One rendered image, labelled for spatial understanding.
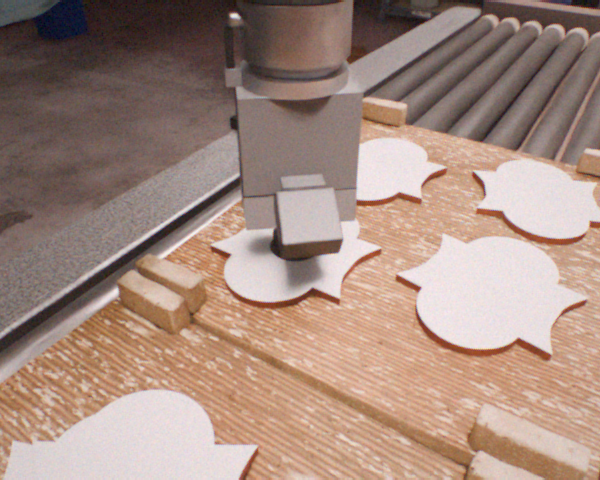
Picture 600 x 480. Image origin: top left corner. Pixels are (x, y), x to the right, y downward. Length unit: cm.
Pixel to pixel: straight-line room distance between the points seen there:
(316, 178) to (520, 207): 24
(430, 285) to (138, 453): 24
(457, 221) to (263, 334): 23
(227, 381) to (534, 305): 23
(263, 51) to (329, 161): 9
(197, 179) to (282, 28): 32
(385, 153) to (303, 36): 29
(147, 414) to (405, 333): 18
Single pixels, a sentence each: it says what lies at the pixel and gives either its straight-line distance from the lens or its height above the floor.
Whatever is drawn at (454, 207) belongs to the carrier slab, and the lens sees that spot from 54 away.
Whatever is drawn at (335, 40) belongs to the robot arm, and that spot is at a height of 112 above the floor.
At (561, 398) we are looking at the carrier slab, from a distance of 39.
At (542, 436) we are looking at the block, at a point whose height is 96.
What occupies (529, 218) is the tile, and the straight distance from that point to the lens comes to 53.
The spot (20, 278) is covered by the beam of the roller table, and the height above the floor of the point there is 92.
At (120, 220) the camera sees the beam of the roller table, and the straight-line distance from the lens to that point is 56.
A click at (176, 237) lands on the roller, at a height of 92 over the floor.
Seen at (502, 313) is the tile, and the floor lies 94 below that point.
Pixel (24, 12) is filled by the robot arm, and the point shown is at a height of 117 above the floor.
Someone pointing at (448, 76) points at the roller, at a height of 92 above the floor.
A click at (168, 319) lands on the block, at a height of 95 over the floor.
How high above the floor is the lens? 122
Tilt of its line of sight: 36 degrees down
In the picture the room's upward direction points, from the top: straight up
